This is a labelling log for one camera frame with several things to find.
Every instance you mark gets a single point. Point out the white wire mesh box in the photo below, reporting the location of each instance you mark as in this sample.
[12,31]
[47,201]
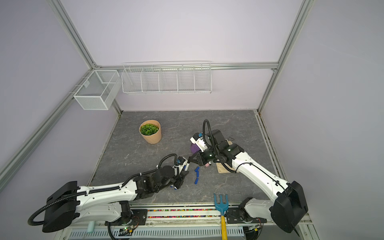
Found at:
[99,90]

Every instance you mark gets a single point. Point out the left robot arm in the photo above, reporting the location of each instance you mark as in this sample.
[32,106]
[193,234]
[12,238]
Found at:
[109,203]

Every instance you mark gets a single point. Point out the beige pot with green plant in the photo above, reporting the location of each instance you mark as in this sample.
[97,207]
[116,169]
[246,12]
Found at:
[151,131]

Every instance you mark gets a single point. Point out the purple trowel pink handle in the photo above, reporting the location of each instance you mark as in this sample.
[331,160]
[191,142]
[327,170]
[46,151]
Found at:
[194,149]

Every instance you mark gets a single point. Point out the white wire shelf basket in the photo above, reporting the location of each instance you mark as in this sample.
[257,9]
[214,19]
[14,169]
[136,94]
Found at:
[167,77]

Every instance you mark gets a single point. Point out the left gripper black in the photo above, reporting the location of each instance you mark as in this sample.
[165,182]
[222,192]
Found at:
[180,178]

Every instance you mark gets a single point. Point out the teal rake yellow handle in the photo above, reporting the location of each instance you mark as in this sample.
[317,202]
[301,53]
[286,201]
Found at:
[222,205]

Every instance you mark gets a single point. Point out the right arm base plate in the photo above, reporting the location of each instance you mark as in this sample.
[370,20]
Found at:
[239,216]

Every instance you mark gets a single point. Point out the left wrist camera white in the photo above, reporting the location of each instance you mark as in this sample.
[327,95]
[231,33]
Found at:
[180,161]

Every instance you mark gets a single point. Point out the white marker pen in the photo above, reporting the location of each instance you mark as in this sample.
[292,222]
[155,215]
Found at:
[186,166]

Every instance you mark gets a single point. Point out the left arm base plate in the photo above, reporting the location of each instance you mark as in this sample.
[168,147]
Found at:
[137,217]

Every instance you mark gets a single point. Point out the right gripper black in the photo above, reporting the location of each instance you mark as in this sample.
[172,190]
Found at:
[200,161]

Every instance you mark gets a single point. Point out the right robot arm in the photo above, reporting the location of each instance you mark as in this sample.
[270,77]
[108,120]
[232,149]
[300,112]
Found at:
[287,204]

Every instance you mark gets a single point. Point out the beige work glove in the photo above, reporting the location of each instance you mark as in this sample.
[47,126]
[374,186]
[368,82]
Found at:
[223,168]

